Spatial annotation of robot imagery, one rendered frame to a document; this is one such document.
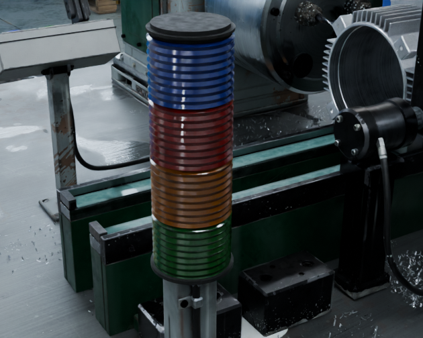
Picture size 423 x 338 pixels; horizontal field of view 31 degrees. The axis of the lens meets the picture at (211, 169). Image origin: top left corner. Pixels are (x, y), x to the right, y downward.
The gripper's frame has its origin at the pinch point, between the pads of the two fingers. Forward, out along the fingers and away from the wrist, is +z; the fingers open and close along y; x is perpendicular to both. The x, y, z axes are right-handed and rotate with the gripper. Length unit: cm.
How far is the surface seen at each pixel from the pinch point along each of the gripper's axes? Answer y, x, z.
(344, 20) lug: 29.7, -20.0, 11.4
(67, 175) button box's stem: -5.2, 7.1, 22.4
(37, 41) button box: -8.0, -3.5, 4.6
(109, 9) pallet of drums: 185, 415, -109
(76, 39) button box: -2.6, -3.5, 5.1
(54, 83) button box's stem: -5.9, 0.2, 9.9
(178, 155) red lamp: -17, -55, 26
